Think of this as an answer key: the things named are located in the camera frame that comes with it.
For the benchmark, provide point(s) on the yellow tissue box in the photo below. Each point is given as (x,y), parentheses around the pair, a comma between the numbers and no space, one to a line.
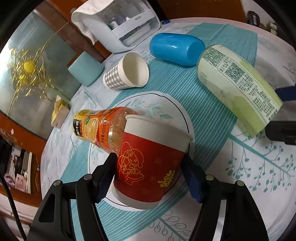
(60,112)

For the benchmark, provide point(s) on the white countertop appliance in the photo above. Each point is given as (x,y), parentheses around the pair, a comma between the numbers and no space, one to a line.
(123,25)

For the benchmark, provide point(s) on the teal ceramic canister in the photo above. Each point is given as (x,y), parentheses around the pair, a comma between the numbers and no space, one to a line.
(86,69)

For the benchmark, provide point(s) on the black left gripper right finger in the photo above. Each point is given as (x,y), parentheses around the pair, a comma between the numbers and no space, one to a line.
(228,210)

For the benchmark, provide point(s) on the white cloth on appliance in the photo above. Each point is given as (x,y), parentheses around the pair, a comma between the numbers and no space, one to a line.
(88,9)

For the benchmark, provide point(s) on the green labelled bottle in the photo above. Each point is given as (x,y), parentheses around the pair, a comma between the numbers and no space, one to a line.
(239,86)

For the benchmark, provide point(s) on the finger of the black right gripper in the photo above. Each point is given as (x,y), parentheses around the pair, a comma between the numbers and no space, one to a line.
(287,93)
(281,131)

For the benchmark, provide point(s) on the red paper cup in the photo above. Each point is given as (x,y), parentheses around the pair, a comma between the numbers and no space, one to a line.
(148,161)

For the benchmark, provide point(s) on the frosted glass door gold ornament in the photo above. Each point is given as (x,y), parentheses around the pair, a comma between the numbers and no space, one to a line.
(34,71)

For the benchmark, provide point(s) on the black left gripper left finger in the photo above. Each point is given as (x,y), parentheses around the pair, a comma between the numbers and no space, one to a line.
(54,219)

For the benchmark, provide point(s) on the orange juice bottle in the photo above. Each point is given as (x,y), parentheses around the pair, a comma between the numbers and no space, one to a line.
(103,128)

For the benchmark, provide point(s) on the grey checkered paper cup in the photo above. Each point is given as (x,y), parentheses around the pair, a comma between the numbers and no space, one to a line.
(130,71)

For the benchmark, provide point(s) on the blue plastic cup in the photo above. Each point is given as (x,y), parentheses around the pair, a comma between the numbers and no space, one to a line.
(181,49)

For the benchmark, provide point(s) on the small blue cap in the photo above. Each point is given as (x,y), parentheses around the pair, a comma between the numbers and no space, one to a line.
(165,22)

